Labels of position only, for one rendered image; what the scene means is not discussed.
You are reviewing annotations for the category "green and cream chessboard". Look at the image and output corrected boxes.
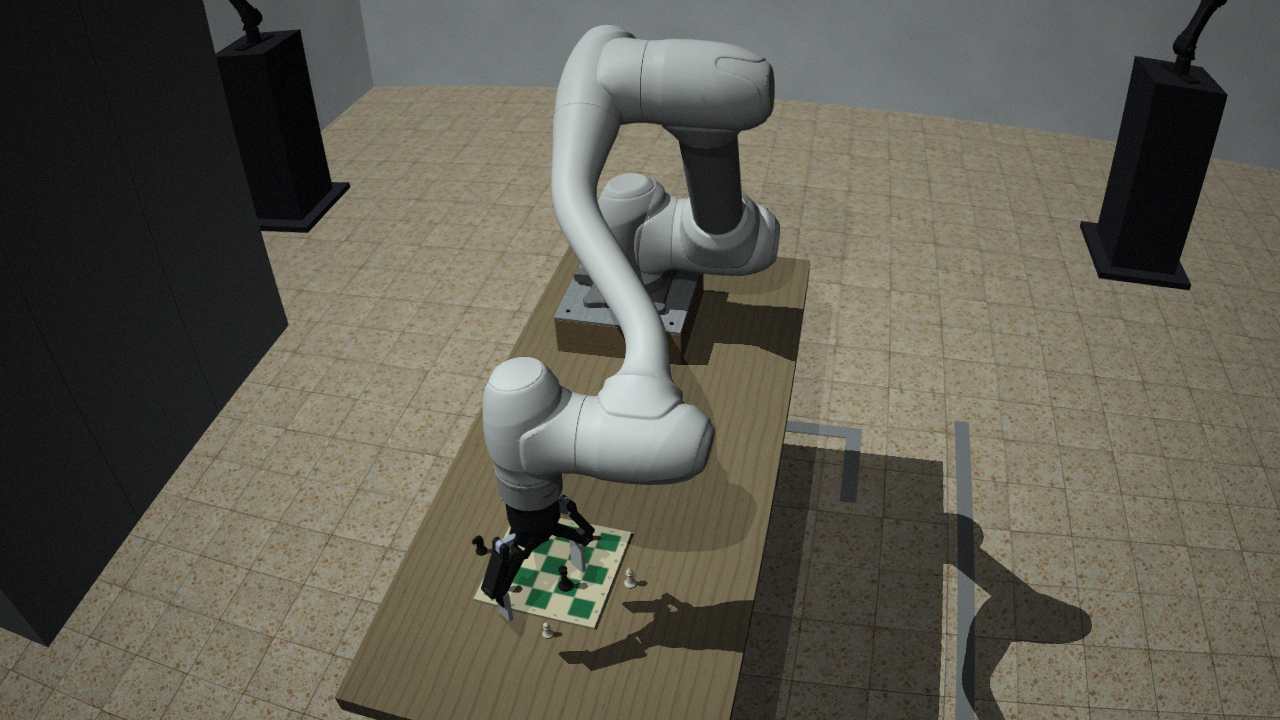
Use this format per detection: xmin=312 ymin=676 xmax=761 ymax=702
xmin=507 ymin=524 xmax=632 ymax=630

